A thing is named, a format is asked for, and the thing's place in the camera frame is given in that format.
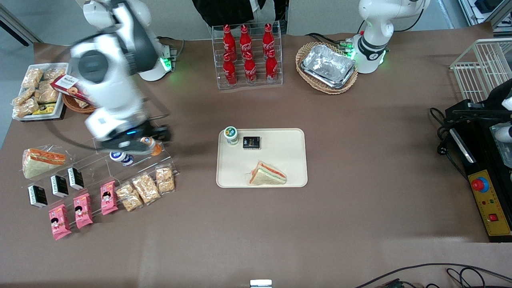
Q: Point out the yellow snack packet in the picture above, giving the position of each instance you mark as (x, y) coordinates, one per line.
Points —
(44, 109)

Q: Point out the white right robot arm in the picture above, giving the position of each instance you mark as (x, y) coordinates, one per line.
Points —
(108, 80)

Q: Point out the small black snack box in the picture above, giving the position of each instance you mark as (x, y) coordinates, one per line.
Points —
(251, 142)

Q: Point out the clear-wrapped peanut crisp bar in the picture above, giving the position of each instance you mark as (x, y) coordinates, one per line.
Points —
(165, 180)
(23, 96)
(54, 73)
(128, 196)
(26, 107)
(46, 94)
(32, 78)
(146, 188)

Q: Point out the blue lid gum bottle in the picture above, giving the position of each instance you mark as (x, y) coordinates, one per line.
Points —
(124, 159)

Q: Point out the aluminium frame rack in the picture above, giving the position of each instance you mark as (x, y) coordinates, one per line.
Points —
(500, 12)

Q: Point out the clear acrylic stepped display stand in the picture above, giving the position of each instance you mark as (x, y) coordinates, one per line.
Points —
(96, 172)

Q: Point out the silver foil tray stack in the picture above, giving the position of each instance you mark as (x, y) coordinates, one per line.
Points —
(328, 64)

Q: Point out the wicker basket with foil trays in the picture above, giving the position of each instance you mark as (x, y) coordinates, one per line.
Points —
(332, 90)

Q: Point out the wrapped triangle sandwich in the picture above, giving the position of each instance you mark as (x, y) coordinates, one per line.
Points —
(40, 162)
(266, 178)

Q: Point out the beige plastic tray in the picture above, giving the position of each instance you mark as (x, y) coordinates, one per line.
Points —
(280, 160)

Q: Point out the standing person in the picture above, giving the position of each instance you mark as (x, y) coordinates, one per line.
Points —
(224, 10)

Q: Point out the red cookie box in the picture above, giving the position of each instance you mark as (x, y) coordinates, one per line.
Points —
(70, 87)

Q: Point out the clear plastic container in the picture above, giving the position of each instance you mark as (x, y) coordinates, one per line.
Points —
(504, 140)

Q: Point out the black sealing machine yellow panel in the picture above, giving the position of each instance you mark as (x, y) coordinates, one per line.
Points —
(480, 160)

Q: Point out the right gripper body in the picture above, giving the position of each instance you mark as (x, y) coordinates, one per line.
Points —
(130, 141)

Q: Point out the green lid gum bottle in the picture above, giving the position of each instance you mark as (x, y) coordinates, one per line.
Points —
(231, 134)

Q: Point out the pink snack packet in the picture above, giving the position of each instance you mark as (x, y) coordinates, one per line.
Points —
(59, 222)
(82, 210)
(108, 197)

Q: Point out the orange lid gum bottle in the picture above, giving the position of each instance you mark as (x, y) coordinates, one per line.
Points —
(154, 148)

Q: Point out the red cola bottle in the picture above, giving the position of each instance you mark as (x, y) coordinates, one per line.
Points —
(245, 40)
(250, 70)
(228, 40)
(229, 72)
(268, 38)
(272, 68)

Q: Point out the white snack tray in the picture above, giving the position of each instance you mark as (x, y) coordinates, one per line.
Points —
(60, 108)

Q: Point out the clear acrylic bottle rack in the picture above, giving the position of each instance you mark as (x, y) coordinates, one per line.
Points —
(260, 84)

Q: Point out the black and white snack box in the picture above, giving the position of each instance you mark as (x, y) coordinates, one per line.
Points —
(37, 196)
(75, 178)
(59, 186)

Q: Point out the dark metal frame bar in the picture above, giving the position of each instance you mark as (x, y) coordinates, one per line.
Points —
(12, 26)

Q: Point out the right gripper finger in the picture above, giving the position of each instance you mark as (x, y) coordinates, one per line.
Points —
(162, 133)

